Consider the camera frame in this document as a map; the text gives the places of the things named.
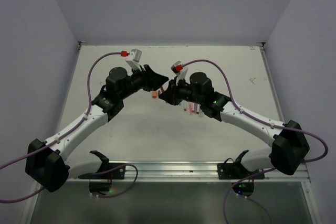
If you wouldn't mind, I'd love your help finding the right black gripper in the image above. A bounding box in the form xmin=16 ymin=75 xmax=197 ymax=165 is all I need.
xmin=159 ymin=75 xmax=203 ymax=105

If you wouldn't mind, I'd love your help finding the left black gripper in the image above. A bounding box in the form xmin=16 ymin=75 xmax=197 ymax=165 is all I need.
xmin=119 ymin=63 xmax=169 ymax=100

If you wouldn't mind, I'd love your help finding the white dark red pen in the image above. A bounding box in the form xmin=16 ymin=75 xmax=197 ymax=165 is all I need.
xmin=195 ymin=104 xmax=200 ymax=114

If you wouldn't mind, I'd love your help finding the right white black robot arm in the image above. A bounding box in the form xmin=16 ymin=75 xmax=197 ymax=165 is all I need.
xmin=159 ymin=72 xmax=310 ymax=178

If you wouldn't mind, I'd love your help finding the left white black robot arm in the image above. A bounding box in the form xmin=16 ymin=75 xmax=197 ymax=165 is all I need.
xmin=25 ymin=65 xmax=169 ymax=192

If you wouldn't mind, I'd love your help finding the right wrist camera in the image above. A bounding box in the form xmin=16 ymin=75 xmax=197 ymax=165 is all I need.
xmin=171 ymin=61 xmax=188 ymax=84

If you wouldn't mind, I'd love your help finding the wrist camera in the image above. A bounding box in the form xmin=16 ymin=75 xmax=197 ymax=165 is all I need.
xmin=125 ymin=49 xmax=142 ymax=71
xmin=171 ymin=61 xmax=188 ymax=84

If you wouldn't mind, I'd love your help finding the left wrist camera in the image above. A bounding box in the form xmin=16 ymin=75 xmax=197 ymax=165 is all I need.
xmin=125 ymin=49 xmax=142 ymax=71

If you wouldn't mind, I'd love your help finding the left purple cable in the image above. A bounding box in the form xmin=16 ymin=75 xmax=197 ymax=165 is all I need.
xmin=0 ymin=50 xmax=127 ymax=204

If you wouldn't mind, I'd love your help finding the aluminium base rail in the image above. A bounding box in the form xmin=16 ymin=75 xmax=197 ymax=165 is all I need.
xmin=76 ymin=161 xmax=310 ymax=183

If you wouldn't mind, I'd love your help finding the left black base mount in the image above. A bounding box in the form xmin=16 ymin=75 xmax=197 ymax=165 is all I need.
xmin=78 ymin=150 xmax=126 ymax=198

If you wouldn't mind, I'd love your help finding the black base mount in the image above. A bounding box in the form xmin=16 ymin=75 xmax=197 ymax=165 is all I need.
xmin=78 ymin=150 xmax=126 ymax=198
xmin=217 ymin=150 xmax=265 ymax=197

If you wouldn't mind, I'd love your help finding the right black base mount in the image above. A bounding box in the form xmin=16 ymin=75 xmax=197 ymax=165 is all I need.
xmin=217 ymin=150 xmax=265 ymax=197

